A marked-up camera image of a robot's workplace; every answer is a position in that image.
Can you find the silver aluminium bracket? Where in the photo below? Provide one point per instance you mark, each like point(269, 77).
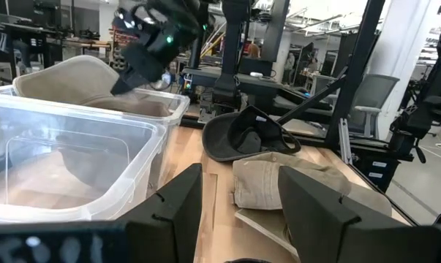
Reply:
point(345, 142)

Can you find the black background robot arm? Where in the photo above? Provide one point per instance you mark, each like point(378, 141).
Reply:
point(421, 109)

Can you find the clear plastic bin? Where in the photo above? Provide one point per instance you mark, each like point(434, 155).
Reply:
point(180, 106)
point(96, 120)

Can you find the black background workbench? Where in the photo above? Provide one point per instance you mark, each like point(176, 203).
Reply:
point(202, 75)

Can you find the beige cap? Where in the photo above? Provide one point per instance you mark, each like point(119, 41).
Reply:
point(66, 80)
point(256, 182)

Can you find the black cap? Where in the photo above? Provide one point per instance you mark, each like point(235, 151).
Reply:
point(220, 142)

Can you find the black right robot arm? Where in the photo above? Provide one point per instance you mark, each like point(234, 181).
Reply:
point(229, 55)

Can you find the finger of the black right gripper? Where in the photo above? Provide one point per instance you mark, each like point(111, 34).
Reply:
point(139, 67)

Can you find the grey office chair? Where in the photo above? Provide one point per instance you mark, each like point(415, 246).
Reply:
point(373, 95)

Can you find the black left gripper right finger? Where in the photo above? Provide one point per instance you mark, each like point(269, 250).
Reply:
point(322, 226)

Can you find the black frame post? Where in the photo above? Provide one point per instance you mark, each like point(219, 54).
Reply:
point(355, 65)

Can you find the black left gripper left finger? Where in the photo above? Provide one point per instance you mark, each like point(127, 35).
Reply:
point(169, 219)

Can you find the black diagonal frame brace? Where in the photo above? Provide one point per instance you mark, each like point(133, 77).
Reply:
point(311, 100)

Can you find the person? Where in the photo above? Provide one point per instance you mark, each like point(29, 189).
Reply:
point(253, 51)
point(289, 67)

